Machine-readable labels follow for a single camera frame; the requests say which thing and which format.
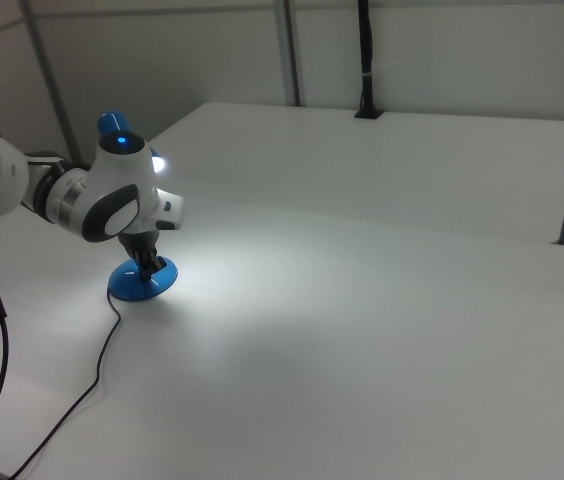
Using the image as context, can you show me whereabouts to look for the black lamp power cable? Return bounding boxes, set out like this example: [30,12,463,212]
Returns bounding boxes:
[8,288,124,480]

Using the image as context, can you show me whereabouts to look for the black clamped pole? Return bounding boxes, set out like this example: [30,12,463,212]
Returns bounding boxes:
[354,0,384,121]

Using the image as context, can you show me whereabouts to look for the grey wall frame post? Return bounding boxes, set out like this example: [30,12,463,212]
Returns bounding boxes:
[273,0,308,107]
[15,0,86,165]

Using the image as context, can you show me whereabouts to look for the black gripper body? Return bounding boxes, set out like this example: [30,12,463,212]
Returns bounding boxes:
[119,230,160,262]

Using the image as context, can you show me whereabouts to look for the blue desk lamp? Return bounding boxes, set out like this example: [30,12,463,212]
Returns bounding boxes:
[97,111,180,303]

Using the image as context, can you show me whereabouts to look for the white background table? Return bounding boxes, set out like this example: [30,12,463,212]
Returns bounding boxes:
[150,101,564,246]

